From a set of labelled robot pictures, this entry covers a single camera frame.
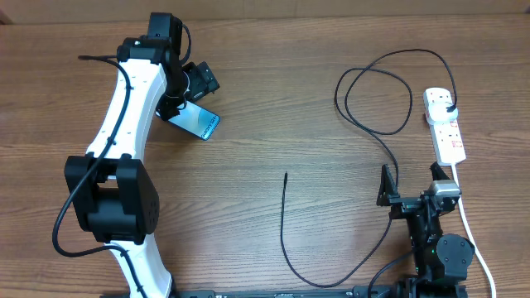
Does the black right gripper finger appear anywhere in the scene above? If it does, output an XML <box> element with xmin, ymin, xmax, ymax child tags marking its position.
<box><xmin>430</xmin><ymin>161</ymin><xmax>450</xmax><ymax>181</ymax></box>
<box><xmin>376</xmin><ymin>164</ymin><xmax>400</xmax><ymax>206</ymax></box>

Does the blue screen smartphone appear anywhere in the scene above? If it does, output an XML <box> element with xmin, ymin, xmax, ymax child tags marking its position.
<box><xmin>168</xmin><ymin>102</ymin><xmax>220</xmax><ymax>141</ymax></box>

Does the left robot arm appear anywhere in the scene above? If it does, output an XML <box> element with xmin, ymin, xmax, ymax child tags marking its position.
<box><xmin>64</xmin><ymin>12</ymin><xmax>220</xmax><ymax>297</ymax></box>

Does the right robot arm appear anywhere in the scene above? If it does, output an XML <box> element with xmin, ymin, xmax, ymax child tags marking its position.
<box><xmin>367</xmin><ymin>163</ymin><xmax>475</xmax><ymax>298</ymax></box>

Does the white charger plug adapter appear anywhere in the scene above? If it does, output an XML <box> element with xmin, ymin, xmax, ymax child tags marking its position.
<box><xmin>426</xmin><ymin>102</ymin><xmax>459</xmax><ymax>125</ymax></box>

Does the white power strip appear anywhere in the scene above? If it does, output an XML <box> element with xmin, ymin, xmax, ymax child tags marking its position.
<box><xmin>423</xmin><ymin>88</ymin><xmax>466</xmax><ymax>166</ymax></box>

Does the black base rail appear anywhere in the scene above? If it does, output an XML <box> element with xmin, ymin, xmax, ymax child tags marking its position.
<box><xmin>99</xmin><ymin>285</ymin><xmax>469</xmax><ymax>298</ymax></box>

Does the black charging cable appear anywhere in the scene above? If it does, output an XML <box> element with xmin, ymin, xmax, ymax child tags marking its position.
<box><xmin>279</xmin><ymin>48</ymin><xmax>459</xmax><ymax>289</ymax></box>

